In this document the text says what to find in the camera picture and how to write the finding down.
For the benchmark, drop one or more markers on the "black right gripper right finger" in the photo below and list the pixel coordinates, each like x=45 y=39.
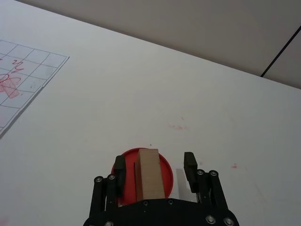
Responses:
x=191 y=171

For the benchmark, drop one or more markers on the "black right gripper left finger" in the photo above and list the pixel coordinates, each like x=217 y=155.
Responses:
x=119 y=174

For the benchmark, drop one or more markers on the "round red ink pad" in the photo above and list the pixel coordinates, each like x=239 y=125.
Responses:
x=167 y=175

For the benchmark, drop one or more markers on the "wooden block stamp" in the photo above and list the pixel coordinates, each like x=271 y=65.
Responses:
x=150 y=176

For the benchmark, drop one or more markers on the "white paper with drawn grid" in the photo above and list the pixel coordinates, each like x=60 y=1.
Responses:
x=28 y=77

